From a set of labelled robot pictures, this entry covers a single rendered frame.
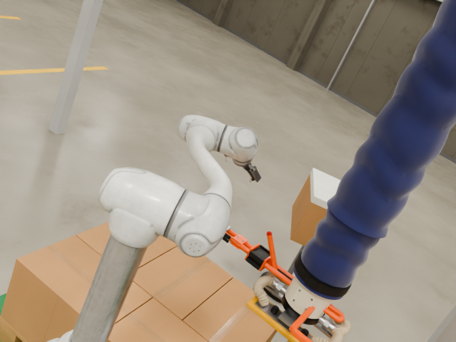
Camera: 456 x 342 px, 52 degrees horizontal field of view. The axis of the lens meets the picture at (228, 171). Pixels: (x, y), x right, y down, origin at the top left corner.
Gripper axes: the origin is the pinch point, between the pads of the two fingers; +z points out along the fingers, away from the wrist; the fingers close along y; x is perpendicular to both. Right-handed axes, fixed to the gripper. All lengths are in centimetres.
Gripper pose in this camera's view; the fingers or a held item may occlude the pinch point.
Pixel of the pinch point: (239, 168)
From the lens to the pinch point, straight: 198.1
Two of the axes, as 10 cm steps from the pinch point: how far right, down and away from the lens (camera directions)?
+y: -7.5, -6.4, 1.6
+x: -6.6, 7.2, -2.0
